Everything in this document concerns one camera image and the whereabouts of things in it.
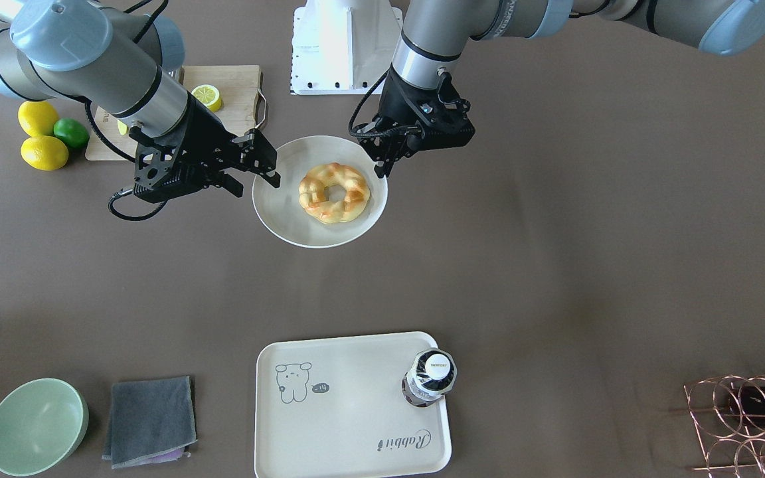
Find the dark drink bottle on tray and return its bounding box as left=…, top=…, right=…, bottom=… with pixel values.
left=402, top=348, right=458, bottom=408

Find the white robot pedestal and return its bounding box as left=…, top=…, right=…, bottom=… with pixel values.
left=290, top=1, right=404, bottom=95

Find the grey folded cloth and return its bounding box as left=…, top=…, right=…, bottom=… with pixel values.
left=102, top=376, right=198, bottom=469

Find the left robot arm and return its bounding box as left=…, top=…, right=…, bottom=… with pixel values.
left=349, top=1, right=765, bottom=178

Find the green ceramic bowl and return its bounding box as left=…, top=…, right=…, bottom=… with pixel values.
left=0, top=378, right=89, bottom=476

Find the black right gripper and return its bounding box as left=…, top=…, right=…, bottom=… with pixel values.
left=133, top=96, right=280, bottom=204

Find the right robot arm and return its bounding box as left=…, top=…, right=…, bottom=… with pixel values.
left=0, top=1, right=280, bottom=203

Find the yellow lemon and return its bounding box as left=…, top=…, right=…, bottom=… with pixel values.
left=17, top=101, right=60, bottom=138
left=21, top=135, right=69, bottom=171

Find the half lemon slice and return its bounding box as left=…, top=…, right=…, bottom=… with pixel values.
left=191, top=84, right=224, bottom=112

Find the white ceramic plate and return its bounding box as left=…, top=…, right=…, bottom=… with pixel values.
left=252, top=135, right=388, bottom=248

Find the copper wire bottle rack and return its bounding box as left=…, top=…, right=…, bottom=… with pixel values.
left=683, top=374, right=765, bottom=477

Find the green lime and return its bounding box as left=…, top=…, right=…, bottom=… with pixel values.
left=52, top=118, right=89, bottom=149

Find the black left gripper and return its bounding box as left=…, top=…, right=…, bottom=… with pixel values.
left=356, top=67, right=475, bottom=178

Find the wooden cutting board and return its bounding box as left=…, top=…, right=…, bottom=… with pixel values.
left=84, top=64, right=264, bottom=161

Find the cream serving tray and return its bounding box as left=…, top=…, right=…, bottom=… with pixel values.
left=253, top=331, right=452, bottom=477

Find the glazed yellow donut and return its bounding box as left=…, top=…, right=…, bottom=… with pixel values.
left=298, top=163, right=371, bottom=224

